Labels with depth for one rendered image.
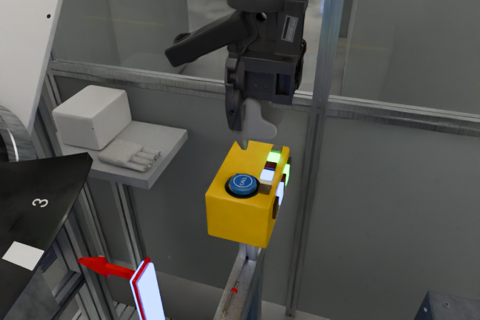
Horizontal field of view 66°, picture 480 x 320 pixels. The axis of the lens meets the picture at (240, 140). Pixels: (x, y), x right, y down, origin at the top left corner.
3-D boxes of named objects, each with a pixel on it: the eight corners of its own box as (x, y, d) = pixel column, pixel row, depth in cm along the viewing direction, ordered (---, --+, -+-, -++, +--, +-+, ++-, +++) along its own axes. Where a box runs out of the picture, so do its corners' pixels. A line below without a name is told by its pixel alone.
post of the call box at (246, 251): (243, 246, 73) (243, 200, 66) (258, 249, 72) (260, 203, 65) (239, 258, 71) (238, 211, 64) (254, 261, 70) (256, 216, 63)
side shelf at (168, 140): (85, 119, 119) (83, 111, 117) (188, 138, 110) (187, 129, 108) (30, 163, 100) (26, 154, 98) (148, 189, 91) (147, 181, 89)
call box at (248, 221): (236, 180, 73) (236, 136, 67) (286, 190, 70) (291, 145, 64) (207, 241, 60) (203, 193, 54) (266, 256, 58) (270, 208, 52)
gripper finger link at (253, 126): (272, 168, 48) (276, 106, 43) (229, 159, 50) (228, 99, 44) (277, 154, 51) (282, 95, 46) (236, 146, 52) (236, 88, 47)
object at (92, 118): (88, 113, 116) (80, 81, 110) (133, 121, 112) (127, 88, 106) (51, 143, 102) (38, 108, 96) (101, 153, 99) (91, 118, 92)
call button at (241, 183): (234, 178, 58) (233, 169, 57) (258, 183, 57) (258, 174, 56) (226, 194, 55) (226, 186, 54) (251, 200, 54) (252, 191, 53)
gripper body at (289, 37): (290, 112, 42) (301, 4, 35) (219, 101, 44) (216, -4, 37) (301, 83, 48) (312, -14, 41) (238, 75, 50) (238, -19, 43)
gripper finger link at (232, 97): (237, 138, 46) (237, 72, 40) (226, 136, 46) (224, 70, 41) (248, 118, 49) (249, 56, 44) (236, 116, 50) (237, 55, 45)
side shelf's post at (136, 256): (150, 307, 154) (111, 144, 107) (158, 309, 153) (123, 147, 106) (145, 316, 151) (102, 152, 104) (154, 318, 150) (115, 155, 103)
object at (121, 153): (118, 143, 102) (116, 137, 101) (163, 156, 97) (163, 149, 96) (97, 161, 96) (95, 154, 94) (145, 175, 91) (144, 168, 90)
